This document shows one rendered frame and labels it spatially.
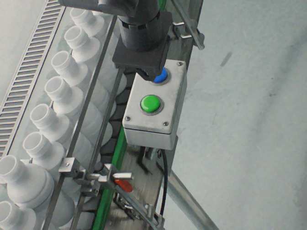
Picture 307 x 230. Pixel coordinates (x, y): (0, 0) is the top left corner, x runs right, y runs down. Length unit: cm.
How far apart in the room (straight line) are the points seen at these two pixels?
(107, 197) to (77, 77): 22
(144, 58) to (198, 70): 175
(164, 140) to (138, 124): 5
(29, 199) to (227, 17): 190
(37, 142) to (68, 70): 15
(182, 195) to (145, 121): 50
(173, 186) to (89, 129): 37
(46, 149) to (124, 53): 24
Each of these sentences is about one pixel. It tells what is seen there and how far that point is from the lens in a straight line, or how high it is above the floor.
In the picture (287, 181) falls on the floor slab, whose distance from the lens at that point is 211.
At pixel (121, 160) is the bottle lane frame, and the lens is 109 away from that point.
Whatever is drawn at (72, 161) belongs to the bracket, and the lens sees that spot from 96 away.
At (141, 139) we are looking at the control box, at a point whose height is 107.
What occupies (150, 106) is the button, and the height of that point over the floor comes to 112.
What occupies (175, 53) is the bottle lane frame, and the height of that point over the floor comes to 89.
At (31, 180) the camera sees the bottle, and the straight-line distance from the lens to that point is 93.
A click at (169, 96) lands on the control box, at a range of 96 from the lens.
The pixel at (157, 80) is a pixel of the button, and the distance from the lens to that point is 98.
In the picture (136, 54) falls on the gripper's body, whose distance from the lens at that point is 81.
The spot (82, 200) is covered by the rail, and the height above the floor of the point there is 104.
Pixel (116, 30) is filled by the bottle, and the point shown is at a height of 107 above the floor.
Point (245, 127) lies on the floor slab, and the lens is 228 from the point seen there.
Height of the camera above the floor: 178
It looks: 46 degrees down
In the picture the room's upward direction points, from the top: 36 degrees counter-clockwise
